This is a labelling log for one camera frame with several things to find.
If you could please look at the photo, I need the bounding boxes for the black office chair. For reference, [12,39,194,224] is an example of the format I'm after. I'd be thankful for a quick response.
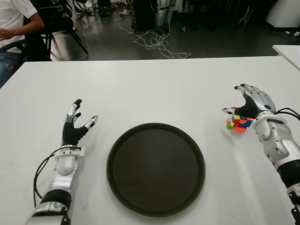
[30,0,89,62]

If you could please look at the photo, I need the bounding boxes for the white standing robot legs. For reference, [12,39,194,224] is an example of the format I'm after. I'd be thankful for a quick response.
[157,0,173,30]

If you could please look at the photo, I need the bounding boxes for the black cabinet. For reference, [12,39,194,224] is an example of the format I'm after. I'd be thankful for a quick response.
[133,0,159,32]

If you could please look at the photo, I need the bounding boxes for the white box cabinet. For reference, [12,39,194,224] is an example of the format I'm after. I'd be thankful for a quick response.
[266,0,300,32]

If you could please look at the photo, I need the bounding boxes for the right arm black cables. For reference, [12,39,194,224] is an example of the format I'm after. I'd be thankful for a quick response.
[275,107,300,120]

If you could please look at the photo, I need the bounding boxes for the arm black cables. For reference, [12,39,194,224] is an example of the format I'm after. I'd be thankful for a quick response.
[34,149,64,204]
[275,107,300,120]

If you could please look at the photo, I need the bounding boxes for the multicoloured Rubik's cube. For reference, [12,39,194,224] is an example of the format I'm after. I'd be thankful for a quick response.
[226,106,255,133]

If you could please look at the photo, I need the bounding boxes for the left arm black cables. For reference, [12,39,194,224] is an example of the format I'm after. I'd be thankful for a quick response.
[34,149,64,204]

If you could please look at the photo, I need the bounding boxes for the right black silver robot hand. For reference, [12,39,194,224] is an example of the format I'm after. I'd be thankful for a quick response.
[222,83,277,119]

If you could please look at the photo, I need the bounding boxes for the dark brown round plate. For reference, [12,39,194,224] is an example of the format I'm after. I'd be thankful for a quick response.
[106,122,206,218]

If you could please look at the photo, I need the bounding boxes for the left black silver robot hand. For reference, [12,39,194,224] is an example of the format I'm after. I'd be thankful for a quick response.
[61,98,98,148]

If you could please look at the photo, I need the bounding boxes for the person in white shirt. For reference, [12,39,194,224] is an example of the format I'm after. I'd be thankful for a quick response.
[0,0,45,87]

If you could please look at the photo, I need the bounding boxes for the white side table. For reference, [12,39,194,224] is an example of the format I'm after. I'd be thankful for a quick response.
[271,45,300,71]

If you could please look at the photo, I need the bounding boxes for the tangled white floor cable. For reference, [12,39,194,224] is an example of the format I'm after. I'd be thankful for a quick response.
[118,22,192,60]

